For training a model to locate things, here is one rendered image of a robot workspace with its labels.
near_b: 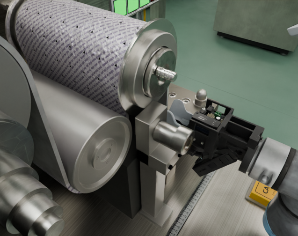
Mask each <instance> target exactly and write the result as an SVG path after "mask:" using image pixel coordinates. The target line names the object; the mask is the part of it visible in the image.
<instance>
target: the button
mask: <svg viewBox="0 0 298 236"><path fill-rule="evenodd" d="M276 193H277V191H275V190H273V189H271V188H270V187H268V186H266V185H264V184H262V183H260V182H258V181H256V182H255V184H254V186H253V188H252V190H251V192H250V194H249V197H250V198H252V199H254V200H255V201H257V202H259V203H261V204H263V205H265V206H267V205H268V203H269V202H270V201H271V200H272V199H273V198H274V196H275V195H276Z"/></svg>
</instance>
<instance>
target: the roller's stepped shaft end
mask: <svg viewBox="0 0 298 236"><path fill-rule="evenodd" d="M62 215H63V209H62V207H61V206H60V205H58V204H57V203H56V202H55V201H53V200H52V192H51V191H50V190H49V189H48V188H47V187H46V186H44V185H43V184H42V183H40V182H39V175H38V173H37V172H36V171H35V170H34V169H33V168H32V167H30V166H29V165H28V164H27V163H25V162H24V161H23V160H21V159H20V158H19V157H17V156H16V155H15V154H13V153H12V152H11V151H10V150H8V149H7V148H5V147H3V146H0V224H1V225H2V226H3V227H4V228H5V229H6V230H7V231H8V232H9V233H11V234H19V233H21V234H22V235H23V236H59V234H60V233H61V231H62V230H63V228H64V225H65V221H64V220H62Z"/></svg>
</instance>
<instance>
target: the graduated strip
mask: <svg viewBox="0 0 298 236"><path fill-rule="evenodd" d="M216 171H217V170H215V171H213V172H211V173H209V174H206V175H204V176H203V177H202V179H201V180H200V182H199V183H198V185H197V186H196V188H195V190H194V191H193V192H192V194H191V196H190V197H189V199H188V201H187V202H186V204H185V205H184V207H183V208H182V210H181V211H180V213H179V214H178V216H177V218H176V219H175V221H174V223H173V224H172V226H171V227H170V229H169V230H168V232H167V233H166V235H165V236H178V234H179V233H180V231H181V229H182V227H183V226H184V224H185V222H186V221H187V219H188V218H189V216H190V214H191V213H192V211H193V209H194V208H195V206H196V204H197V203H198V201H199V199H200V198H201V196H202V194H203V193H204V191H205V189H206V188H207V186H208V184H209V183H210V181H211V179H212V178H213V176H214V175H215V173H216Z"/></svg>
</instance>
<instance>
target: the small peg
mask: <svg viewBox="0 0 298 236"><path fill-rule="evenodd" d="M156 76H158V77H161V78H163V79H166V80H169V81H171V82H174V81H175V80H176V79H177V72H174V71H172V70H169V69H166V68H163V67H161V66H159V67H158V68H157V70H156Z"/></svg>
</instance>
